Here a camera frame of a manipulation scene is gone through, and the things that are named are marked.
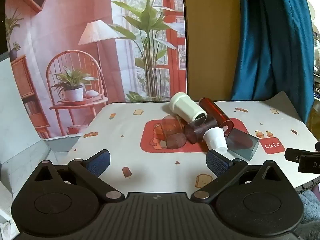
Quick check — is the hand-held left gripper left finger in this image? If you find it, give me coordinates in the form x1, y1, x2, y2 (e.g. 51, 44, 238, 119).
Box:
32, 149, 125, 202

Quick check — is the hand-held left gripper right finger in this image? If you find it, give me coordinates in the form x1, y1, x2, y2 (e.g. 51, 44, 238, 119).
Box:
191, 149, 288, 202

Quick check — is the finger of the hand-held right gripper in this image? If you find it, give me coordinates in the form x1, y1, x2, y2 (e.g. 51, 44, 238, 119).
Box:
285, 148, 306, 162
298, 152, 320, 174

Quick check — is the small white cup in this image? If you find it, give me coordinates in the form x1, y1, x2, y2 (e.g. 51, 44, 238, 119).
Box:
203, 127, 229, 154

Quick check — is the grey translucent square cup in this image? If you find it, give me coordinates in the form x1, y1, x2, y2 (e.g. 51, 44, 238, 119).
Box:
226, 127, 261, 161

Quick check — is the brown translucent cup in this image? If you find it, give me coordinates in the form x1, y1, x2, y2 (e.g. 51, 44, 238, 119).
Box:
184, 116, 218, 145

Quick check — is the tall red translucent cup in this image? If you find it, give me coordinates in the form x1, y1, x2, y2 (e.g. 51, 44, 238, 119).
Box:
198, 98, 234, 136

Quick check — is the clear cup with brown base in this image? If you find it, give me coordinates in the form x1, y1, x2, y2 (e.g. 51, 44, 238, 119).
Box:
160, 119, 187, 150

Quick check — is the cream faceted cup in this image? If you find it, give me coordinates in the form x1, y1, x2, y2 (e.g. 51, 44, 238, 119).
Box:
168, 92, 207, 127

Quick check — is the printed tablecloth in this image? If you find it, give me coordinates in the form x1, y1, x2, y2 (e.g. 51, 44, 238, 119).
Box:
55, 91, 320, 188

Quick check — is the grey fuzzy cloth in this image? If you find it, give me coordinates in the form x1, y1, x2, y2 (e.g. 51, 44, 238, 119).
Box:
297, 183, 320, 230

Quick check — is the cluttered background shelf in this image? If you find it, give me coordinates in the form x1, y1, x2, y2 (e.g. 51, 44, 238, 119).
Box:
307, 0, 320, 105

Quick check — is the blue curtain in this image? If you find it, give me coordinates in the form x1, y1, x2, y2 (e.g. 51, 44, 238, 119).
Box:
230, 0, 316, 125

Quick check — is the brown cardboard panel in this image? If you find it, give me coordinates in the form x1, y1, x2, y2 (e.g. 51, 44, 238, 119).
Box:
180, 0, 247, 101

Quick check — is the wall poster of room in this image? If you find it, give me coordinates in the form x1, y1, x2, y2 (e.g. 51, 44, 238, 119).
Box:
5, 0, 187, 152

